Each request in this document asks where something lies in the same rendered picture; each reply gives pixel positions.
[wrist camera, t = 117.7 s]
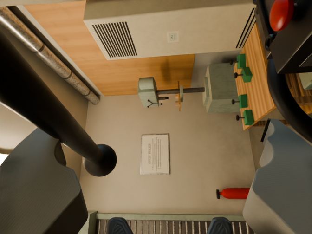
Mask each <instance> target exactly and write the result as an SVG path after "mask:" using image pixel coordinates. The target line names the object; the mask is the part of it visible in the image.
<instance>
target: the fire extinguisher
mask: <svg viewBox="0 0 312 234"><path fill-rule="evenodd" d="M249 190H250V188H226V189H223V190H222V192H219V190H218V189H216V196H217V199H220V195H223V197H225V198H228V199H246V198H247V196H248V193H249Z"/></svg>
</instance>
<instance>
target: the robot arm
mask: <svg viewBox="0 0 312 234"><path fill-rule="evenodd" d="M261 142H263V144H264V146H265V147H264V150H263V153H262V155H261V158H260V162H259V163H260V166H261V168H258V169H257V170H256V173H255V176H254V179H253V182H252V185H251V188H250V190H249V193H248V196H247V199H246V203H245V206H244V209H243V218H244V220H245V221H246V223H247V224H248V225H249V226H250V228H251V229H252V230H253V231H254V232H255V233H256V234H312V146H311V145H310V144H309V143H308V142H306V141H305V140H304V139H303V138H301V137H300V136H299V135H297V134H296V133H295V132H293V131H292V130H291V129H290V128H288V127H287V126H286V125H284V124H283V123H282V122H281V121H280V120H278V119H274V118H273V119H269V118H268V120H267V122H266V125H265V128H264V131H263V135H262V138H261ZM87 219H88V211H87V207H86V203H85V200H84V196H83V193H82V189H81V186H80V183H79V181H78V178H77V176H76V173H75V171H74V170H73V169H71V168H69V167H67V166H66V159H65V155H64V152H63V149H62V146H61V142H60V140H59V139H55V138H53V137H52V136H50V135H48V134H47V133H45V132H44V131H42V130H41V129H39V128H36V129H35V130H34V131H33V132H32V133H31V134H29V135H28V136H27V137H26V138H25V139H24V140H22V141H21V142H20V143H19V144H18V145H17V146H16V147H15V148H14V149H13V150H12V151H11V153H10V154H9V155H8V156H7V157H6V158H5V160H4V161H3V162H2V164H1V165H0V234H78V232H79V231H80V229H81V228H82V227H83V225H84V224H85V223H86V221H87ZM106 234H133V232H132V230H131V228H130V227H129V225H128V223H127V221H126V220H125V219H124V218H123V217H113V218H111V219H110V220H109V221H108V224H107V232H106ZM206 234H233V230H232V226H231V223H230V221H229V220H228V219H227V218H225V217H215V218H213V219H212V221H211V223H210V226H209V228H208V230H207V233H206Z"/></svg>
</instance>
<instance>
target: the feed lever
mask: <svg viewBox="0 0 312 234"><path fill-rule="evenodd" d="M0 104H2V105H4V106H5V107H7V108H8V109H10V110H11V111H13V112H14V113H16V114H18V115H19V116H21V117H22V118H24V119H25V120H27V121H28V122H30V123H32V124H33V125H35V126H36V127H38V128H39V129H41V130H42V131H44V132H45V133H47V134H48V135H50V136H52V137H53V138H55V139H59V140H60V142H61V143H62V144H64V145H65V146H67V147H68V148H70V149H72V150H73V151H75V152H76V153H78V154H80V155H81V156H82V157H84V167H85V169H86V171H87V172H88V173H89V174H91V175H92V176H97V177H102V176H106V175H108V174H109V173H111V172H112V170H113V169H114V168H115V166H116V163H117V155H116V153H115V151H114V149H113V148H112V147H110V146H109V145H106V144H95V142H94V141H93V140H92V139H91V138H90V136H89V135H88V134H87V133H86V132H85V130H84V129H83V128H82V127H81V126H80V124H79V123H78V122H77V121H76V119H75V118H74V117H73V116H72V115H71V114H70V112H69V111H68V110H67V109H66V108H65V107H64V105H63V104H62V103H61V102H60V101H59V99H58V98H57V97H56V96H55V95H54V93H53V92H52V91H51V90H50V89H49V87H48V86H47V85H46V84H45V83H44V81H43V80H42V79H41V78H40V77H39V75H38V74H37V73H36V72H35V70H34V69H33V68H32V67H31V66H30V65H29V64H28V62H27V61H26V60H25V59H24V58H23V56H22V55H21V54H20V53H19V52H18V50H17V49H16V48H15V47H14V46H13V44H12V43H11V42H10V41H9V40H8V38H7V37H6V36H5V35H4V34H3V32H2V31H1V30H0Z"/></svg>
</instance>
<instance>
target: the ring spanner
mask: <svg viewBox="0 0 312 234"><path fill-rule="evenodd" d="M253 4H254V5H256V6H257V9H258V13H259V17H260V20H261V24H262V28H263V31H264V35H265V38H266V40H265V49H266V50H267V51H268V52H270V51H271V50H270V45H269V42H270V40H271V43H272V42H273V40H274V39H275V36H274V35H273V34H271V31H270V28H269V25H268V21H267V17H266V14H265V11H264V7H263V4H262V1H261V0H253ZM271 43H270V44H271Z"/></svg>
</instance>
